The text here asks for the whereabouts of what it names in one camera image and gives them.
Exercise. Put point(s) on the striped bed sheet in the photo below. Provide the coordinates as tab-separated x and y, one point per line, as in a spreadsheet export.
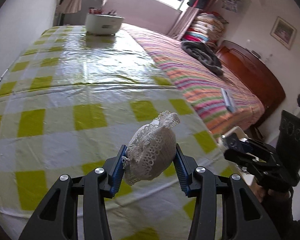
200	87

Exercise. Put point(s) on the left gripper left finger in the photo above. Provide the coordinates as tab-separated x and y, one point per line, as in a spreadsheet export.
56	216

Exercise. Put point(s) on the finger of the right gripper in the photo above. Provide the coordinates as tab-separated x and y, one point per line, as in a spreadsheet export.
246	145
259	163

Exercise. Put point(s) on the grey crumpled blanket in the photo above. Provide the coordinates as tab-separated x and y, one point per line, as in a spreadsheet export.
202	53

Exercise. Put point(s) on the framed wall picture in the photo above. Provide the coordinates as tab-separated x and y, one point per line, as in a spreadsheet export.
283	32

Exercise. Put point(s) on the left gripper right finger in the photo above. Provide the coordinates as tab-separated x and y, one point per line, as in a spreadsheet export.
243	217

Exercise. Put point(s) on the stack of folded quilts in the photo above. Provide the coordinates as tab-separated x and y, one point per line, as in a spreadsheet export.
207	28

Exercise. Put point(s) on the white lace pouch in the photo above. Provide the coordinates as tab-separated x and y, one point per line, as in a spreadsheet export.
151	149

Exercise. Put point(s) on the green checkered plastic tablecloth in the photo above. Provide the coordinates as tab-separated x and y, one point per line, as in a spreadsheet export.
71	100

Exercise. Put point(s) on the pink curtain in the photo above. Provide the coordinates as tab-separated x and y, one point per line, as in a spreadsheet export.
183	23

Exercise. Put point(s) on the white storage box with pens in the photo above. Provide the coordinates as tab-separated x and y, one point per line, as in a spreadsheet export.
98	23

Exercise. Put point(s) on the red wooden headboard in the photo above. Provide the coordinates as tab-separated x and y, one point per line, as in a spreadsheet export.
254	74

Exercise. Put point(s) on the person right hand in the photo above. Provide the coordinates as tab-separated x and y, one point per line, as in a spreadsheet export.
260	193

